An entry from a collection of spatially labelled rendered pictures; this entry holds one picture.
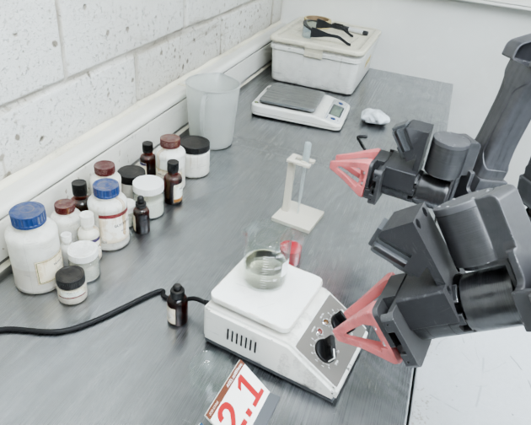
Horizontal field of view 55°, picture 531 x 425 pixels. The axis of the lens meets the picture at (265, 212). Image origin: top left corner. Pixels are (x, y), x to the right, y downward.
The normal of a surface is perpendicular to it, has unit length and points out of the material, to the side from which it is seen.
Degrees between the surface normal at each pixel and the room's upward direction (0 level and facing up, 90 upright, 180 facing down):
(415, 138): 90
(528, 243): 48
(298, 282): 0
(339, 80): 93
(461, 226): 78
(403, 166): 0
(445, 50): 90
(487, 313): 87
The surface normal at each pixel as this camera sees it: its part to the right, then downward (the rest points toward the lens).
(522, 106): 0.19, 0.61
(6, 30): 0.94, 0.25
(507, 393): 0.09, -0.83
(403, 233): -0.48, 0.44
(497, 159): 0.25, 0.37
